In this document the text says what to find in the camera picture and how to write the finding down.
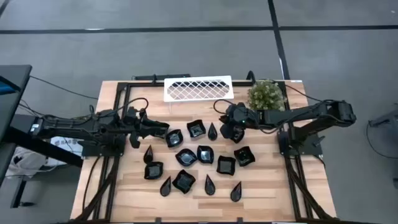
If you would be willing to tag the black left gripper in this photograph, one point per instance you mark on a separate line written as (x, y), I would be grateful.
(133, 123)

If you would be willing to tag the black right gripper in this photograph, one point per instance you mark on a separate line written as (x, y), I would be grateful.
(242, 116)

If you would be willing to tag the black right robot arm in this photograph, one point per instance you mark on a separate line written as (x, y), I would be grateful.
(298, 115)

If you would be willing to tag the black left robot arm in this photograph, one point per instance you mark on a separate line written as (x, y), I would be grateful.
(71, 126)

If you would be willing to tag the green artificial potted plant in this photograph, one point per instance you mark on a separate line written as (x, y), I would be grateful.
(265, 95)

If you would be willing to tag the black hook clamp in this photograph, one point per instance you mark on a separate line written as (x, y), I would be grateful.
(248, 76)

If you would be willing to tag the small black edge clamp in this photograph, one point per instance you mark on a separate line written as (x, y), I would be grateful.
(158, 221)
(239, 221)

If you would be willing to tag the white printed box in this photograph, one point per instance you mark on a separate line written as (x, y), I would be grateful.
(62, 143)

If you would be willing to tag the black desk support beam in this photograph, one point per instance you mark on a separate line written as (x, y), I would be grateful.
(46, 149)

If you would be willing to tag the white bag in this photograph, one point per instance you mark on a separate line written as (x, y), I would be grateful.
(25, 161)

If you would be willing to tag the black desk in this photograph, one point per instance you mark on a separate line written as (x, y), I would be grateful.
(21, 71)

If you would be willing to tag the black desk foot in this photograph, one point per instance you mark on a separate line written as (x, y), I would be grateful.
(18, 193)

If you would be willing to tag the flat display screen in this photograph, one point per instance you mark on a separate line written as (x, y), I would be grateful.
(6, 88)

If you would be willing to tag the dark office chair base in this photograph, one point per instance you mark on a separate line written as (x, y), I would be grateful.
(388, 119)

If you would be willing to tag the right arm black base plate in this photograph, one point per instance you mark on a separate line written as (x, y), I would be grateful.
(311, 149)

